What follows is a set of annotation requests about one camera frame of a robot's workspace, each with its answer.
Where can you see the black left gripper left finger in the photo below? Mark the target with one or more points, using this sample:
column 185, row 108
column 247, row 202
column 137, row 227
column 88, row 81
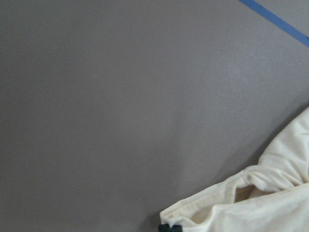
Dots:
column 164, row 228

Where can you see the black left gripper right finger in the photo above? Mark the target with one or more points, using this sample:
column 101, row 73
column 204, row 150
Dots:
column 176, row 228

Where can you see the cream long-sleeve printed shirt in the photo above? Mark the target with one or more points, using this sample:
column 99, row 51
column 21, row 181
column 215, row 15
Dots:
column 271, row 196

